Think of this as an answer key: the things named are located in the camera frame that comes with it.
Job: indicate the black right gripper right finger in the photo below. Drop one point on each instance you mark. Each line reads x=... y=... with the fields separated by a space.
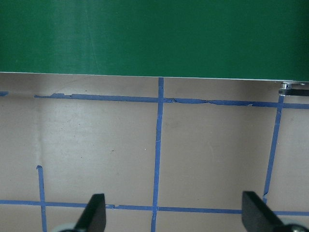
x=256 y=216

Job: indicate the green conveyor belt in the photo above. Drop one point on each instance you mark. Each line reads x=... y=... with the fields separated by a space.
x=214 y=39

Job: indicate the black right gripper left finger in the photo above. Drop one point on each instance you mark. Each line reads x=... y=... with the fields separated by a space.
x=93 y=218

